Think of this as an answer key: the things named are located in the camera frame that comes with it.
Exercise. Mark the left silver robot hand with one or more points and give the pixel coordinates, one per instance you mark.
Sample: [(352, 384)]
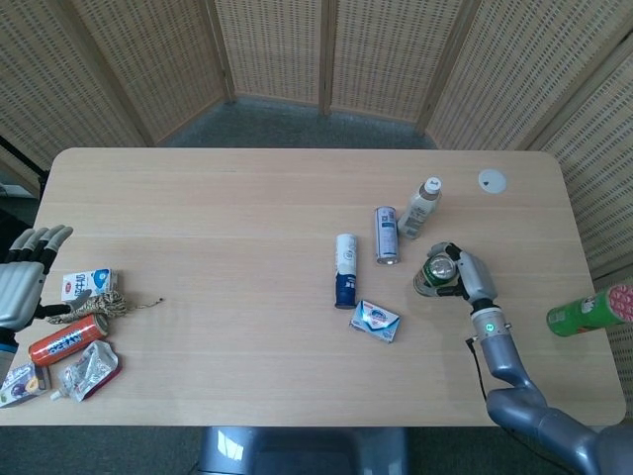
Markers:
[(20, 292)]

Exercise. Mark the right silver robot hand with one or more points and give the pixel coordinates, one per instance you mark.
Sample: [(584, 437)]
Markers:
[(477, 277)]

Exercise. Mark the green beer can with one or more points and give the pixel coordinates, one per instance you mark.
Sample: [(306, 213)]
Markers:
[(437, 269)]

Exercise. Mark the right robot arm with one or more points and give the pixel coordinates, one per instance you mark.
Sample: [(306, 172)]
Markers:
[(499, 356)]

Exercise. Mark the orange drink can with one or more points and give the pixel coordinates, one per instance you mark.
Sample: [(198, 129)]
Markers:
[(64, 341)]

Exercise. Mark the white blue milk carton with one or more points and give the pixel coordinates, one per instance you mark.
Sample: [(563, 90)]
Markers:
[(94, 282)]

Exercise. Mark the milk tea plastic bottle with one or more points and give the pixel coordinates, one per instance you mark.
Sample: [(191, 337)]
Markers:
[(415, 218)]

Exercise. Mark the small purple drink carton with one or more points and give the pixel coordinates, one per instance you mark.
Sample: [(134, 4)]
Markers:
[(20, 386)]

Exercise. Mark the silver blue slim can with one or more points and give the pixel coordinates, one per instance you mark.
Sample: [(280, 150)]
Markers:
[(386, 232)]

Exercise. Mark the silver spout pouch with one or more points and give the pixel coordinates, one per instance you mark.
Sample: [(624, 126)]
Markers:
[(89, 368)]

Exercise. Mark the white blue soap box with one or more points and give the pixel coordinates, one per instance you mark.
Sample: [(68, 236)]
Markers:
[(376, 321)]

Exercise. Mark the green chips tube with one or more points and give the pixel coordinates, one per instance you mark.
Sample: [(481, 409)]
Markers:
[(583, 314)]

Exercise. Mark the white and blue bottle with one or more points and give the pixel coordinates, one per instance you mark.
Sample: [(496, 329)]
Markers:
[(346, 267)]

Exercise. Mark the black stand pole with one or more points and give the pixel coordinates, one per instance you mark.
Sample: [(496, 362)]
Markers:
[(20, 154)]

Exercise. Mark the wicker folding screen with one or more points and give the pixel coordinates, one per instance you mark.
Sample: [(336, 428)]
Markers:
[(272, 49)]

